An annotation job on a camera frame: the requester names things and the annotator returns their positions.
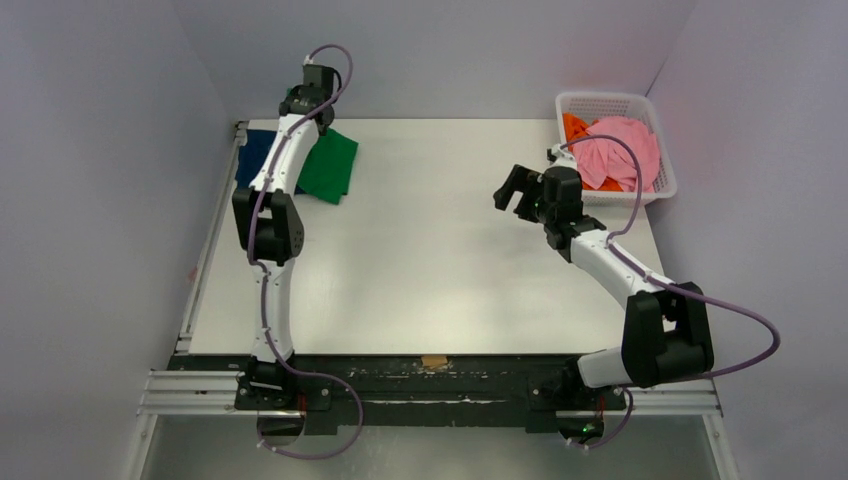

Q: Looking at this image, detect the green t shirt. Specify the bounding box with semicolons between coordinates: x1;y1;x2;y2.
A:
296;129;359;205

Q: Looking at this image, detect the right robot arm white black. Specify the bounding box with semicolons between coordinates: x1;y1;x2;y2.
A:
493;165;714;407

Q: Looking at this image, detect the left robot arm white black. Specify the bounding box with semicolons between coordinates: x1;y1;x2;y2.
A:
231;64;341;409

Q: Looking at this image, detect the pink t shirt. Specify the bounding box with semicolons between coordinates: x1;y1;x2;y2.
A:
574;116;660;193

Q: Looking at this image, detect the orange t shirt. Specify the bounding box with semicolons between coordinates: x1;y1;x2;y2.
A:
562;113;622;192

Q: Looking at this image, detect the white plastic basket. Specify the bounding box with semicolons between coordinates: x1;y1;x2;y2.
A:
554;91;677;205

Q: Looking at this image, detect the folded navy blue t shirt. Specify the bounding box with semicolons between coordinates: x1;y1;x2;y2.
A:
235;129;306;196

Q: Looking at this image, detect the brown tape piece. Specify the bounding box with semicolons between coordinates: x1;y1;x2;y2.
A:
421;355;450;370

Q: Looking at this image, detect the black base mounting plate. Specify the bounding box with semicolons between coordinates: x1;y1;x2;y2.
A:
167;354;633;439

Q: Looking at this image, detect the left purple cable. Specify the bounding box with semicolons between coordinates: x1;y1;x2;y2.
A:
246;44;366;462

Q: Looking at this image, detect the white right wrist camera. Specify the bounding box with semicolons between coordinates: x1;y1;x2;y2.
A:
546;145;578;170

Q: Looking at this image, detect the table side aluminium rail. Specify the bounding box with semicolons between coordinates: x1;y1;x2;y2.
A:
173;120;249;355

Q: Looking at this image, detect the right aluminium rail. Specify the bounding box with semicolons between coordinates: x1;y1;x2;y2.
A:
616;368;723;417

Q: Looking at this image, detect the left aluminium rail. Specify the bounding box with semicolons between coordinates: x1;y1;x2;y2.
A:
136;371;238;416

